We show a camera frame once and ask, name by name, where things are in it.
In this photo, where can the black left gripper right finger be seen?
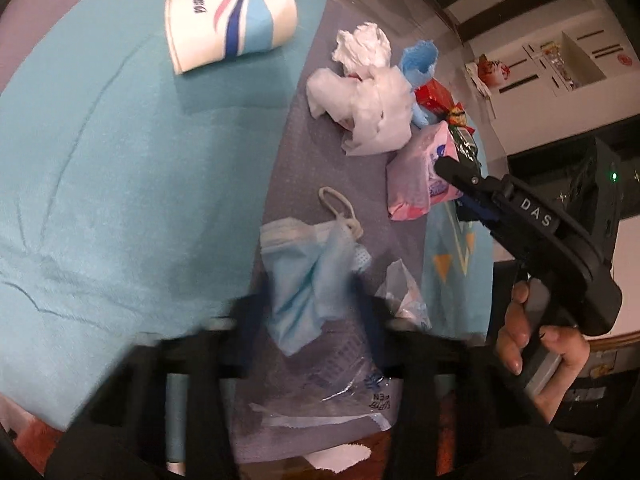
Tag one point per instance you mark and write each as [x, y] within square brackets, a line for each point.
[461, 415]

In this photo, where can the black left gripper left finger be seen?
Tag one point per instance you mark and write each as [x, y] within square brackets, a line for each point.
[121, 432]

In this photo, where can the white tissue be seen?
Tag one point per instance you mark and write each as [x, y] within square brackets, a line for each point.
[371, 100]

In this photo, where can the person's right hand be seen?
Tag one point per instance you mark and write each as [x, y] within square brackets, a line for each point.
[566, 342]

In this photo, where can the green snack wrapper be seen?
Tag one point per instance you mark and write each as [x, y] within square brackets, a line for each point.
[466, 147]

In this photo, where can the white shoe cabinet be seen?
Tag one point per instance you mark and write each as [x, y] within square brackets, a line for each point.
[572, 69]

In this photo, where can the small pink tissue pack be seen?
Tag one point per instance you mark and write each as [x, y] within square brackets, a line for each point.
[413, 187]

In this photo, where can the clear plastic wrapper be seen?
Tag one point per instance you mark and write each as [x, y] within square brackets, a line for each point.
[332, 380]

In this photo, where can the red white plastic bag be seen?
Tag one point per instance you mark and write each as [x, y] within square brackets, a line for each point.
[487, 74]

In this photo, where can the red yellow snack wrapper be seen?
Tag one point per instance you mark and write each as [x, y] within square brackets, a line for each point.
[435, 103]

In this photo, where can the blue face mask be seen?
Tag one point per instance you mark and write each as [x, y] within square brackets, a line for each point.
[310, 268]

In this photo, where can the blue crumpled cloth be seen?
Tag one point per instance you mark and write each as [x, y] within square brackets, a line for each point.
[417, 64]

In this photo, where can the white blue paper cup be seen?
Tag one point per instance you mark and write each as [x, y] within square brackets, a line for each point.
[202, 32]

